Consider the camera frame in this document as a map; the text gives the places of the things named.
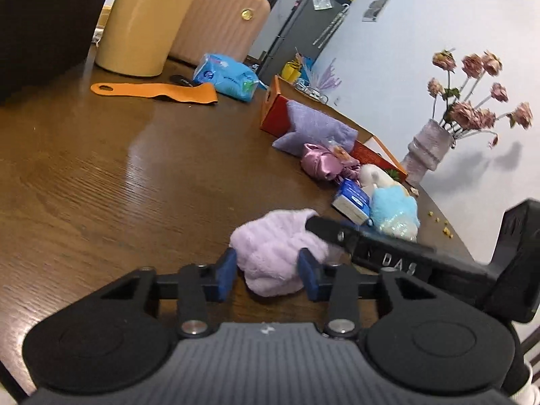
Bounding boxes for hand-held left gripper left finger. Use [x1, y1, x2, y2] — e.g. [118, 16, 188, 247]
[100, 248, 238, 338]

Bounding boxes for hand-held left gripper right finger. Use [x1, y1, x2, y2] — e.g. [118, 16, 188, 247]
[296, 248, 439, 340]

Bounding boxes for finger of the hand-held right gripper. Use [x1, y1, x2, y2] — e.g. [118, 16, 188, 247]
[340, 219, 380, 239]
[304, 216, 358, 259]

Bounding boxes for light blue plush toy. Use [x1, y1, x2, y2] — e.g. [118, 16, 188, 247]
[369, 186, 420, 242]

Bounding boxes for lilac plush cloth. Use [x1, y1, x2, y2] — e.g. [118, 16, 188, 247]
[230, 209, 347, 297]

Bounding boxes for white plush toy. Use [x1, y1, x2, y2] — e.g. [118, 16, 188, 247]
[358, 164, 386, 197]

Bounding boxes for pink satin pouch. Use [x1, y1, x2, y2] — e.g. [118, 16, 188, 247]
[300, 142, 359, 183]

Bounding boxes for purple towel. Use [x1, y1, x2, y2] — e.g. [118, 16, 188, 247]
[272, 100, 359, 158]

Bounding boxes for red cardboard box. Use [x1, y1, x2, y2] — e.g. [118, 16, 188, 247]
[259, 75, 409, 182]

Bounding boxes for person's right forearm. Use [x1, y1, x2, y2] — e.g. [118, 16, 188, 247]
[511, 362, 540, 405]

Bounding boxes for blue tissue pack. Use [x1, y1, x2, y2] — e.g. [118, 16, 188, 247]
[331, 178, 374, 225]

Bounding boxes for scattered yellow crumbs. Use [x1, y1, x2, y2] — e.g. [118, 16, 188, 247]
[427, 210, 453, 238]

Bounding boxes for orange snack packet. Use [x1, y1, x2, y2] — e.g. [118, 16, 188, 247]
[327, 139, 358, 164]

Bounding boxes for pink ribbed vase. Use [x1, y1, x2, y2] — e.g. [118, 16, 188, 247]
[401, 119, 457, 186]

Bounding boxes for purple feather flowers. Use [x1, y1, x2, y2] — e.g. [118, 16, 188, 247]
[310, 58, 342, 92]

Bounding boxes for dried pink roses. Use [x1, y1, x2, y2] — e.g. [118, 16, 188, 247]
[427, 48, 534, 149]

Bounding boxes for blue wet wipes packet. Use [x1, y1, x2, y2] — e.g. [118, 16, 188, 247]
[193, 53, 267, 103]

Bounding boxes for grey refrigerator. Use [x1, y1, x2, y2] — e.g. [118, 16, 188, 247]
[257, 0, 351, 87]

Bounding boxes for pink ribbed suitcase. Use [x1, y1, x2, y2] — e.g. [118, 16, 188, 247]
[169, 0, 271, 67]

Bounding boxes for yellow cylindrical container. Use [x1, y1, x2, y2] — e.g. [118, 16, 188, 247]
[93, 0, 203, 78]

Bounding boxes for black paper bag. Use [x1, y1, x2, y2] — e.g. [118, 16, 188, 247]
[0, 0, 121, 106]

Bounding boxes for orange strap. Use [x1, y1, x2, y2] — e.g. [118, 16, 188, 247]
[90, 82, 219, 105]

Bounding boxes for wall picture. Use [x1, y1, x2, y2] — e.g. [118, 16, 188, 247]
[362, 0, 391, 23]

